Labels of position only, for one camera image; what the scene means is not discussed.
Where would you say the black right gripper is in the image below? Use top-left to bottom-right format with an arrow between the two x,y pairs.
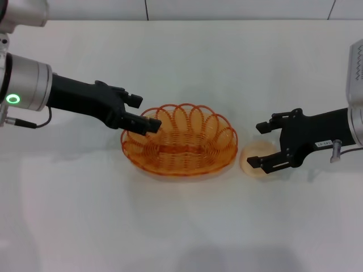
246,107 -> 354,175

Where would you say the right arm cable with plug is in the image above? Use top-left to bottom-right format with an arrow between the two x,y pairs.
330,139 -> 363,164

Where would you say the round pale bread bun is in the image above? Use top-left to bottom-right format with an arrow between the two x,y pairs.
239,140 -> 280,178

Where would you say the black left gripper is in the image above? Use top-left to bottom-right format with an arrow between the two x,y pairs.
46,73 -> 163,135

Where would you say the orange wire woven basket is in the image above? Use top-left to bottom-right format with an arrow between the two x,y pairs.
120,103 -> 239,177

